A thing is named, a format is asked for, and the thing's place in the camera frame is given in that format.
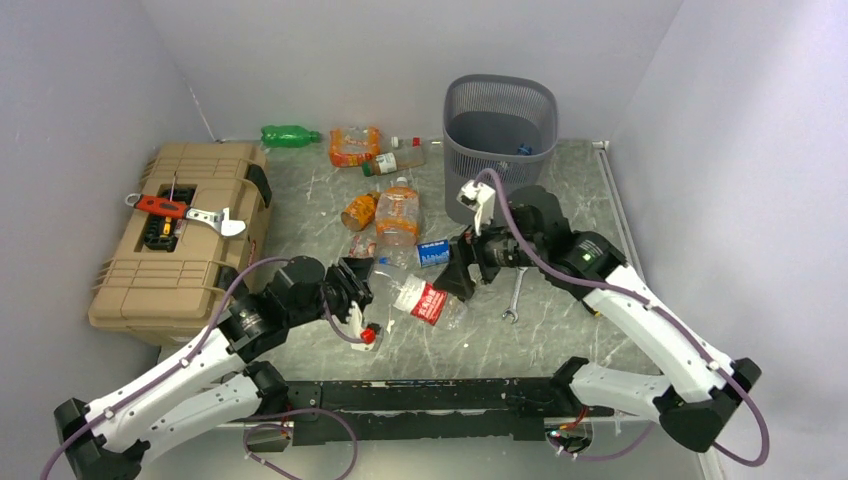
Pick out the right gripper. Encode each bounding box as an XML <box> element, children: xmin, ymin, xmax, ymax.
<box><xmin>433</xmin><ymin>207</ymin><xmax>545</xmax><ymax>298</ymax></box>

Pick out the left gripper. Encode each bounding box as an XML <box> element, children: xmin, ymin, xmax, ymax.
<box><xmin>287</xmin><ymin>256</ymin><xmax>374</xmax><ymax>327</ymax></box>

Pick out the clear bottle red label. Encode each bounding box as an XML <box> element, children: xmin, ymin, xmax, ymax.
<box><xmin>369</xmin><ymin>262</ymin><xmax>468</xmax><ymax>330</ymax></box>

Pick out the crushed blue label bottle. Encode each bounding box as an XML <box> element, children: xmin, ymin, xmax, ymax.
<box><xmin>516</xmin><ymin>143</ymin><xmax>533</xmax><ymax>156</ymax></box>

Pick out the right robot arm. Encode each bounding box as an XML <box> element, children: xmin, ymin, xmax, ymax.
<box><xmin>435</xmin><ymin>181</ymin><xmax>761</xmax><ymax>452</ymax></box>

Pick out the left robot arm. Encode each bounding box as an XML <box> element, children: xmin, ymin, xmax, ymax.
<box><xmin>40</xmin><ymin>256</ymin><xmax>374</xmax><ymax>479</ymax></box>

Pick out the grey mesh waste bin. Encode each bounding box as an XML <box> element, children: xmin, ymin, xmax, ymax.
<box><xmin>443</xmin><ymin>74</ymin><xmax>559</xmax><ymax>225</ymax></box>

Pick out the small blue label bottle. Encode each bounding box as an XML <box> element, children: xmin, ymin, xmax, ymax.
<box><xmin>416</xmin><ymin>239</ymin><xmax>450</xmax><ymax>268</ymax></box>

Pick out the small orange juice bottle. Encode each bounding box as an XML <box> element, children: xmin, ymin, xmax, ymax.
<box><xmin>340</xmin><ymin>190</ymin><xmax>381</xmax><ymax>232</ymax></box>

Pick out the large orange label bottle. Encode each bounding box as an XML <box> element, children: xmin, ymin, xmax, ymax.
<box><xmin>375</xmin><ymin>176</ymin><xmax>420</xmax><ymax>247</ymax></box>

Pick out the silver combination spanner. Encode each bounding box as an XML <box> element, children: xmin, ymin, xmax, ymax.
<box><xmin>502</xmin><ymin>267</ymin><xmax>529</xmax><ymax>324</ymax></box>

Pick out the brown tea bottle green cap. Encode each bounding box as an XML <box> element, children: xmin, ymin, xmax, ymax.
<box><xmin>361</xmin><ymin>146</ymin><xmax>426</xmax><ymax>177</ymax></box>

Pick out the orange wrapped bottle pack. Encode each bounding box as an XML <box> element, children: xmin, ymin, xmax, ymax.
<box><xmin>328</xmin><ymin>126</ymin><xmax>382</xmax><ymax>168</ymax></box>

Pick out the clear bottle red cap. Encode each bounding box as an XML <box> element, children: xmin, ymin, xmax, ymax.
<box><xmin>387</xmin><ymin>136</ymin><xmax>443</xmax><ymax>151</ymax></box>

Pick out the green plastic bottle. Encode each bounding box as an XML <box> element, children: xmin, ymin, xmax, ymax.
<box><xmin>260</xmin><ymin>125</ymin><xmax>323</xmax><ymax>148</ymax></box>

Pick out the tan plastic toolbox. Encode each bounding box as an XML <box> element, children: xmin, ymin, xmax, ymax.
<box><xmin>88</xmin><ymin>143</ymin><xmax>272</xmax><ymax>346</ymax></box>

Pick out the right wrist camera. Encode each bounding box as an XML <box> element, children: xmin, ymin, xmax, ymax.
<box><xmin>457</xmin><ymin>180</ymin><xmax>497</xmax><ymax>236</ymax></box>

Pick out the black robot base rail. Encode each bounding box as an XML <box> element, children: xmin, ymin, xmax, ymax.
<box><xmin>258</xmin><ymin>377</ymin><xmax>593</xmax><ymax>446</ymax></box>

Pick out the red handled adjustable wrench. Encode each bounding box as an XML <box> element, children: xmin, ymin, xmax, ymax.
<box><xmin>124</xmin><ymin>193</ymin><xmax>247</xmax><ymax>237</ymax></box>

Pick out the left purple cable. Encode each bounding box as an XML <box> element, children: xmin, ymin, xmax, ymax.
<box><xmin>39</xmin><ymin>256</ymin><xmax>366</xmax><ymax>480</ymax></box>

